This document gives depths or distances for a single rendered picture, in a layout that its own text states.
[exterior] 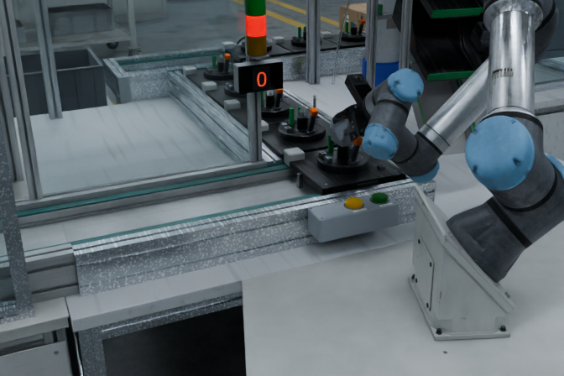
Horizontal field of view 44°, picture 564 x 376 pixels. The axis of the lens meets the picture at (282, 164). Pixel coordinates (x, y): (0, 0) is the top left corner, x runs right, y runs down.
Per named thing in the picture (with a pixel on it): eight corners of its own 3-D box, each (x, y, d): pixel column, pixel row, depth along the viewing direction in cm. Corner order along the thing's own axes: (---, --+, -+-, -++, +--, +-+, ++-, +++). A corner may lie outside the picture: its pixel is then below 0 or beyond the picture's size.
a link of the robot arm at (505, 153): (559, 207, 123) (556, -15, 150) (524, 165, 114) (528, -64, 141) (493, 217, 130) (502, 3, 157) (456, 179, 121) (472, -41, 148)
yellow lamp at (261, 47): (269, 54, 176) (269, 35, 174) (251, 57, 174) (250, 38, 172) (262, 51, 180) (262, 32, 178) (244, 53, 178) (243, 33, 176)
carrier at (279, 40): (342, 50, 312) (342, 23, 308) (293, 56, 304) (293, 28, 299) (318, 40, 333) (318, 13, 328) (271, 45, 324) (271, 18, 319)
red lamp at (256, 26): (269, 35, 174) (268, 15, 172) (250, 37, 172) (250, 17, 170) (262, 32, 178) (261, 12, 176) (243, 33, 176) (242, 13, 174)
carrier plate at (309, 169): (405, 180, 180) (406, 172, 179) (322, 196, 171) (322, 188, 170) (359, 148, 200) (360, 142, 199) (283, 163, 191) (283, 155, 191)
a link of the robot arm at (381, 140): (409, 169, 150) (424, 126, 153) (382, 142, 143) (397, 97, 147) (379, 169, 155) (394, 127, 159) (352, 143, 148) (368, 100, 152)
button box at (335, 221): (399, 226, 167) (399, 202, 165) (320, 243, 159) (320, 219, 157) (383, 213, 173) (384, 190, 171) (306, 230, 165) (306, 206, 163)
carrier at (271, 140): (357, 147, 201) (358, 106, 197) (280, 160, 193) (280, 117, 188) (320, 122, 222) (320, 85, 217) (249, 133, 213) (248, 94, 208)
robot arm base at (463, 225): (507, 296, 132) (550, 263, 130) (460, 247, 127) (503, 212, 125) (481, 255, 146) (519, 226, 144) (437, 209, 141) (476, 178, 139)
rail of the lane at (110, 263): (433, 216, 180) (436, 178, 176) (80, 296, 148) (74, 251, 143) (420, 208, 185) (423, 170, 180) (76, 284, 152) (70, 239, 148)
